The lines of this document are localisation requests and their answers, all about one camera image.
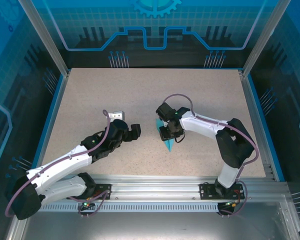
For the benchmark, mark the turquoise cloth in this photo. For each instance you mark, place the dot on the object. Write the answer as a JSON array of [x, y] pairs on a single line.
[[169, 146]]

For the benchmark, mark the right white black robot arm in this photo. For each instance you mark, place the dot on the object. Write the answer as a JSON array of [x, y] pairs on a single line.
[[202, 125]]

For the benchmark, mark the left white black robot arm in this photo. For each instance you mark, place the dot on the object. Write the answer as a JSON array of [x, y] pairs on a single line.
[[60, 165]]

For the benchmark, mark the shiny metal sheet panel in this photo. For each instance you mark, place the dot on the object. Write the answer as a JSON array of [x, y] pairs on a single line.
[[155, 225]]

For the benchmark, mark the blue table edge trim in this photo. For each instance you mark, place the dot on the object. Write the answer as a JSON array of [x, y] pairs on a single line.
[[47, 125]]

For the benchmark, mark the small connector with green light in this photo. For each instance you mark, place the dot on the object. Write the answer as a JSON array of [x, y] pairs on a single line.
[[86, 205], [231, 203]]

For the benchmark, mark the aluminium frame cross beam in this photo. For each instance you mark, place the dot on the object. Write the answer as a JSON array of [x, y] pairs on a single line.
[[155, 187]]

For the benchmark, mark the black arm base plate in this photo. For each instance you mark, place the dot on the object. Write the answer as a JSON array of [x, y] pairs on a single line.
[[105, 191], [206, 191]]

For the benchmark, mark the aluminium table side rail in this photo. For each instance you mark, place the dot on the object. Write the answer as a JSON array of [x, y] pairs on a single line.
[[257, 125], [51, 125]]

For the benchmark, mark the aluminium frame post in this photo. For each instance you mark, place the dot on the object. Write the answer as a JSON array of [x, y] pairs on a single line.
[[47, 37], [262, 37]]

